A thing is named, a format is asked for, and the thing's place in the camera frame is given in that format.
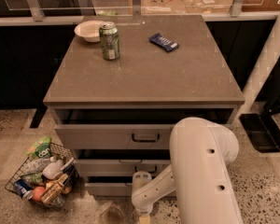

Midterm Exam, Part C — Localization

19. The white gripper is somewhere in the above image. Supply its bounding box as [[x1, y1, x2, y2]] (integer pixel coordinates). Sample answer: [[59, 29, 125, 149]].
[[132, 171, 152, 193]]

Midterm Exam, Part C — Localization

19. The grey bottom drawer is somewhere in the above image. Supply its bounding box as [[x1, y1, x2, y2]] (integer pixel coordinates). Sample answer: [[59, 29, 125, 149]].
[[85, 176, 133, 198]]

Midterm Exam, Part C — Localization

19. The grey drawer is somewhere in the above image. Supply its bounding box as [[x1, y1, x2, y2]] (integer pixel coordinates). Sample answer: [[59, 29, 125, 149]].
[[85, 176, 133, 198], [74, 149, 170, 176], [55, 108, 231, 149]]

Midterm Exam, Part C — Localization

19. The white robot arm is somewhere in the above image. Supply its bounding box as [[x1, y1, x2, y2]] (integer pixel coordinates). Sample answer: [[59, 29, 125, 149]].
[[132, 118, 244, 224]]

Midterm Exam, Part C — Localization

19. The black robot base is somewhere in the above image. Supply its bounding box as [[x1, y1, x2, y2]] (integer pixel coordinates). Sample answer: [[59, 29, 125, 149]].
[[239, 97, 280, 153]]

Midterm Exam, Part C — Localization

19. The grey middle drawer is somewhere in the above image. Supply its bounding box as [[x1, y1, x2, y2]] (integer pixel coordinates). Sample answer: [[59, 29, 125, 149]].
[[74, 149, 170, 176]]

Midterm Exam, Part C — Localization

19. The grey top drawer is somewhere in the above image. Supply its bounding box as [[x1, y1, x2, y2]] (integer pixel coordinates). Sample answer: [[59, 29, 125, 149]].
[[55, 108, 231, 149]]

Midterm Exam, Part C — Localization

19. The grey drawer cabinet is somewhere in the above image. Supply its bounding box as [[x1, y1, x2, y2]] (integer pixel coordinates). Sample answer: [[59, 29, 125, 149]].
[[42, 14, 245, 201]]

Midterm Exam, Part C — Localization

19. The white plastic bottle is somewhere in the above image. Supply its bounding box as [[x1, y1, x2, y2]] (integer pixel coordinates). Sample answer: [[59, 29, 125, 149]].
[[42, 157, 63, 180]]

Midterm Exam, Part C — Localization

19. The brown snack box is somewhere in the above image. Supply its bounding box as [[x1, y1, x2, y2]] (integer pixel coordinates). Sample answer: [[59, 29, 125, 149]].
[[41, 174, 68, 205]]

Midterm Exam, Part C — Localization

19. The orange fruit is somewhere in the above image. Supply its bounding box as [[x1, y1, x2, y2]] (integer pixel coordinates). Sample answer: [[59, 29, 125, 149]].
[[33, 186, 46, 202]]

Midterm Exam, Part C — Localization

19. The green chip bag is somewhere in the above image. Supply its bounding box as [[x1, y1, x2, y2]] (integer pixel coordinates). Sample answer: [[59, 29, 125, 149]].
[[25, 136, 51, 159]]

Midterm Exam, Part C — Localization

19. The clear water bottle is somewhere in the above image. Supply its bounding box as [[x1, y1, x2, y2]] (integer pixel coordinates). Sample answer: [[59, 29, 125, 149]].
[[21, 157, 51, 175]]

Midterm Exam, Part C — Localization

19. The blue soda can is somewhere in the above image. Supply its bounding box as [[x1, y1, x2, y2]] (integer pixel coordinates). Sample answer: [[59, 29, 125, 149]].
[[13, 179, 34, 200]]

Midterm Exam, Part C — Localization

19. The dark blue snack packet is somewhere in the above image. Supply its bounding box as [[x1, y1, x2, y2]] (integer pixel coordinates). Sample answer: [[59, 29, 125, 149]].
[[148, 33, 179, 52]]

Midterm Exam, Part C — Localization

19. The green soda can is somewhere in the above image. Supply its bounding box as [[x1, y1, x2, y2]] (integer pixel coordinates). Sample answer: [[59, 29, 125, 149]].
[[99, 21, 119, 61]]

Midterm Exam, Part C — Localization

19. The white bowl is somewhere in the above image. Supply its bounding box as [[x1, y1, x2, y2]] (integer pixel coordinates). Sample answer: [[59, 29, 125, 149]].
[[74, 21, 103, 43]]

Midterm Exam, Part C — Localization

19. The left cardboard box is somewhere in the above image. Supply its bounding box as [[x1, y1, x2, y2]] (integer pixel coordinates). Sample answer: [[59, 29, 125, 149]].
[[141, 0, 187, 15]]

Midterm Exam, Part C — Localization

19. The black wire basket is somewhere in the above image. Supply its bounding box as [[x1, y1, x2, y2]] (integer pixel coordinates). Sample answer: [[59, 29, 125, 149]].
[[5, 143, 78, 208]]

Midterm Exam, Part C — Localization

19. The metal railing frame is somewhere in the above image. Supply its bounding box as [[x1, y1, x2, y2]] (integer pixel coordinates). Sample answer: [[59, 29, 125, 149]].
[[0, 0, 280, 26]]

